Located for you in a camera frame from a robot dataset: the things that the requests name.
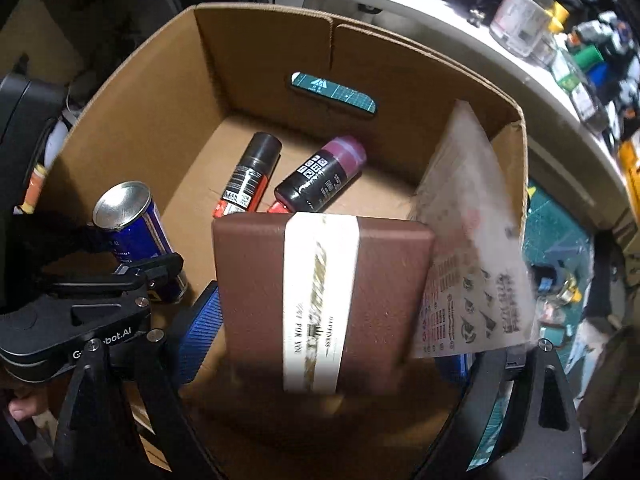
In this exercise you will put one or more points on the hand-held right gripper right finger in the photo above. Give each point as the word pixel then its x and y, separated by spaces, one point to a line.
pixel 465 410

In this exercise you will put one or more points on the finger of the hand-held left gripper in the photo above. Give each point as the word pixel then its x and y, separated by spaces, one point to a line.
pixel 155 266
pixel 75 242

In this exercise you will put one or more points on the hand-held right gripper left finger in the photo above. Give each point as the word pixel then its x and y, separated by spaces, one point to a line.
pixel 200 330

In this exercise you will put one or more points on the blue spray can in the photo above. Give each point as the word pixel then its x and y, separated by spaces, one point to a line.
pixel 135 230

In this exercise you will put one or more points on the brown box with white band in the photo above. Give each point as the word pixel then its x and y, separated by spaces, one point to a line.
pixel 250 285

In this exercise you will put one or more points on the white decal sheet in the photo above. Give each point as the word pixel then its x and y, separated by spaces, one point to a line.
pixel 475 240

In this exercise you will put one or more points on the magenta bottle with black label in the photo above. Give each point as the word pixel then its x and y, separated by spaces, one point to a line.
pixel 315 175

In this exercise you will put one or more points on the brown cardboard box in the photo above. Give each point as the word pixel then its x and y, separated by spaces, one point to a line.
pixel 400 125

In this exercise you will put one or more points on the person's left hand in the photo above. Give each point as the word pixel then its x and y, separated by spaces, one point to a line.
pixel 27 407

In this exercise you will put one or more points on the orange toy figure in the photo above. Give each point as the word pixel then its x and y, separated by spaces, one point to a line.
pixel 36 180

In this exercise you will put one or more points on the grey cloth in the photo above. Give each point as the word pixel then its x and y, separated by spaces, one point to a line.
pixel 615 375

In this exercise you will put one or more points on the small bottle with green cap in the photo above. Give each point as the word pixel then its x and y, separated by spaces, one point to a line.
pixel 575 82

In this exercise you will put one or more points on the small bottle with yellow cap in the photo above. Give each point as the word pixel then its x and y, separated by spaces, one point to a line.
pixel 547 45

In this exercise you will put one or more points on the clear glass bottle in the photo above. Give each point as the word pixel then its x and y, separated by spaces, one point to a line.
pixel 520 15

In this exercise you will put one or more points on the white and blue robot model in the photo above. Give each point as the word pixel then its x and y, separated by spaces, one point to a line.
pixel 617 35

